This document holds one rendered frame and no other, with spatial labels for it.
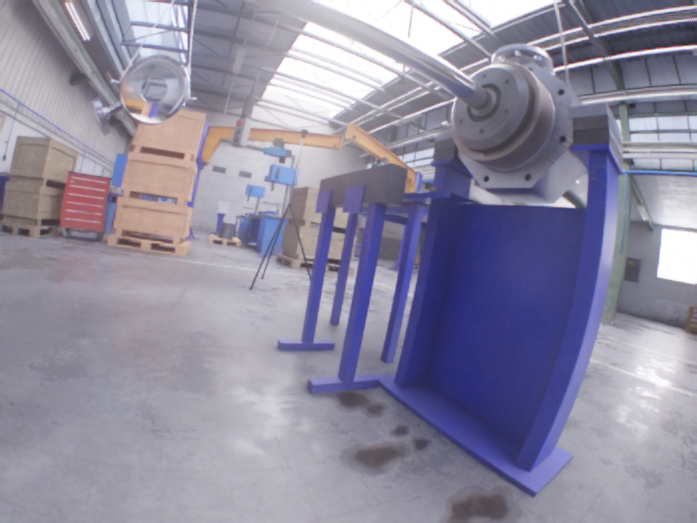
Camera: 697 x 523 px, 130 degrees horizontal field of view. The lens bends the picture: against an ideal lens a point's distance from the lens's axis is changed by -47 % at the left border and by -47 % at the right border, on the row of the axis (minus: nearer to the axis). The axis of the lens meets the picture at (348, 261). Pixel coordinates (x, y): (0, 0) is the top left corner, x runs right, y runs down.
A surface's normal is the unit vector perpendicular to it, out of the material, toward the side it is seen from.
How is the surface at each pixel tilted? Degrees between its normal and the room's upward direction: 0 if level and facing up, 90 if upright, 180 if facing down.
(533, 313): 90
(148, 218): 90
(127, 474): 0
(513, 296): 90
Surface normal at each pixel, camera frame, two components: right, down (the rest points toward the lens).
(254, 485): 0.18, -0.98
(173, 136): 0.46, 0.14
